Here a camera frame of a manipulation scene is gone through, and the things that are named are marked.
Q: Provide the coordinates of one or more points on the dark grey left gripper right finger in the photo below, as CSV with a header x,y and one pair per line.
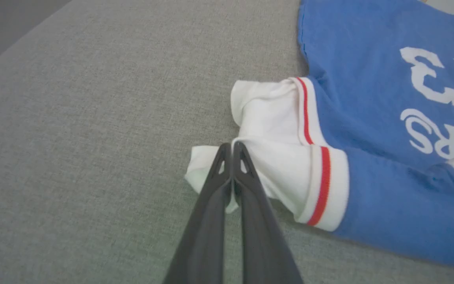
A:
x,y
260,236

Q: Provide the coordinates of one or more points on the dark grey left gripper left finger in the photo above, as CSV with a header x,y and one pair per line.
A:
x,y
203,236

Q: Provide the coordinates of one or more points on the blue shirt white red trim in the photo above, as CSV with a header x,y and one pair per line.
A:
x,y
369,157

